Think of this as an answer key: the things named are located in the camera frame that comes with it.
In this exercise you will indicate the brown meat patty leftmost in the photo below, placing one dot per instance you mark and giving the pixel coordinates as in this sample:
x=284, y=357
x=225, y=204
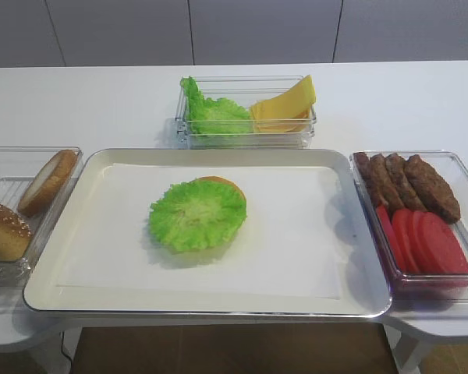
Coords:
x=364, y=167

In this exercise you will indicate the clear bun container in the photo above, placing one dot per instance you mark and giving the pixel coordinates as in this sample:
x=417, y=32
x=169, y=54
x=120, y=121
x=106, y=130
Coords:
x=18, y=168

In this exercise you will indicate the sesame top bun right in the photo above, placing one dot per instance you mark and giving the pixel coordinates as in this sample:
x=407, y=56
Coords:
x=15, y=235

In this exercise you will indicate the clear patty and tomato container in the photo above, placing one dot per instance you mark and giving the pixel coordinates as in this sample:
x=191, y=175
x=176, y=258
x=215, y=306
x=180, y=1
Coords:
x=423, y=286

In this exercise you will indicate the white metal tray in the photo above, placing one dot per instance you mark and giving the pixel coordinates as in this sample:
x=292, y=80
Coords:
x=364, y=291

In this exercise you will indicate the red tomato slice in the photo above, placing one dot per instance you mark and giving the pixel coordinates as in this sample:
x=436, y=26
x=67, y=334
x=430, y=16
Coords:
x=387, y=227
x=400, y=221
x=417, y=248
x=442, y=248

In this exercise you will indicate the red tomato slice front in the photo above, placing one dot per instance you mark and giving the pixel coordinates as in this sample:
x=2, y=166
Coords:
x=442, y=248

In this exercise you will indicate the yellow cheese slices stack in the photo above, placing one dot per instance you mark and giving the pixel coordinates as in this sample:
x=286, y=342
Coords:
x=288, y=111

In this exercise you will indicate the red tomato slice back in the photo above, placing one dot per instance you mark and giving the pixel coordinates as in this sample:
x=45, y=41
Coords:
x=387, y=227

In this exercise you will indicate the clear lettuce and cheese container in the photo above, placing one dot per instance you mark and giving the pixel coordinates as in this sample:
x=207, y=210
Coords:
x=245, y=91

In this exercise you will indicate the leaning bottom bun half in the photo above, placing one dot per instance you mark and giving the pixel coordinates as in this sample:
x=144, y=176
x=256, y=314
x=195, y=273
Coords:
x=47, y=183

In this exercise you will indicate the green lettuce leaf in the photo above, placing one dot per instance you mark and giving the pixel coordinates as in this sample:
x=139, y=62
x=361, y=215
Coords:
x=172, y=223

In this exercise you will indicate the bottom bun on tray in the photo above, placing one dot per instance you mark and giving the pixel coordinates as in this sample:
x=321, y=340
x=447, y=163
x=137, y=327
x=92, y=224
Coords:
x=234, y=185

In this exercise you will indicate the brown meat patty rightmost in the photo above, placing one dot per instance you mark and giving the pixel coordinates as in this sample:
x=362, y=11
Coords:
x=434, y=192

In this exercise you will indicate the green lettuce pile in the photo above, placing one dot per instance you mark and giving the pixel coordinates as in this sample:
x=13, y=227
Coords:
x=209, y=116

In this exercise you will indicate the white paper sheet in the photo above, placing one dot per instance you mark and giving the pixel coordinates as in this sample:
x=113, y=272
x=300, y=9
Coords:
x=284, y=247

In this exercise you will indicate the brown meat patty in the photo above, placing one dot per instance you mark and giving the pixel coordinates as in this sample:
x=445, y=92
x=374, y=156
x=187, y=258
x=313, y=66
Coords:
x=434, y=192
x=395, y=168
x=385, y=184
x=364, y=167

